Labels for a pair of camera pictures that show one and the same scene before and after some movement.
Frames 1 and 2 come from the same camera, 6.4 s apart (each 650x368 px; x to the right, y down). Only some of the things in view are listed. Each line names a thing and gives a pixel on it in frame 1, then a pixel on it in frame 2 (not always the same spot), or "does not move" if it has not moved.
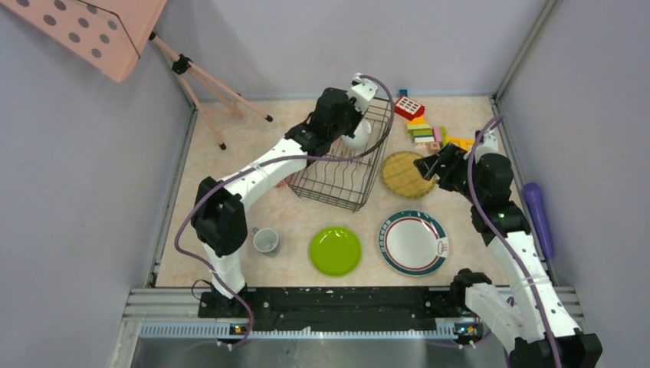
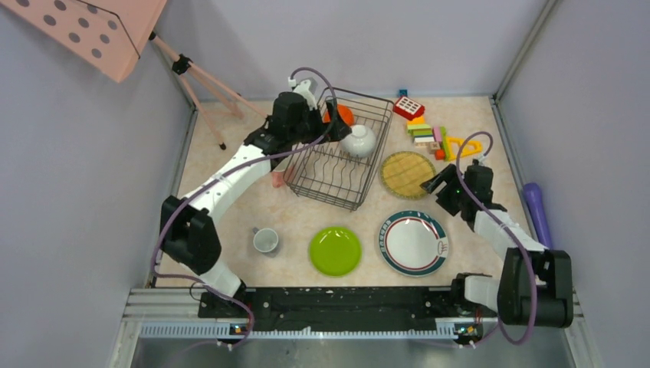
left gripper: x=357 y=109 -> x=340 y=130
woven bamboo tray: x=402 y=178 does not move
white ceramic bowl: x=361 y=139 does not move
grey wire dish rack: x=343 y=178 does not move
